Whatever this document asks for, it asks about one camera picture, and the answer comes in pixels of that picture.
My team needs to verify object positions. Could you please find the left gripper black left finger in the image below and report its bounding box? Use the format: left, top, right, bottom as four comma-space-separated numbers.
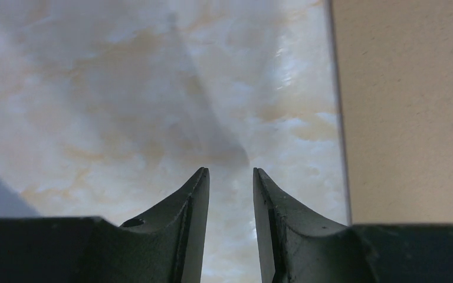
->
0, 167, 209, 282

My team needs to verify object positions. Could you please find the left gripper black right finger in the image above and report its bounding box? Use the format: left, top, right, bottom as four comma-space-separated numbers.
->
253, 168, 453, 282

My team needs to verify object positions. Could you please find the brown frame backing board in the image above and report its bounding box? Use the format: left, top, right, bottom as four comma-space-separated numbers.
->
331, 1, 453, 223

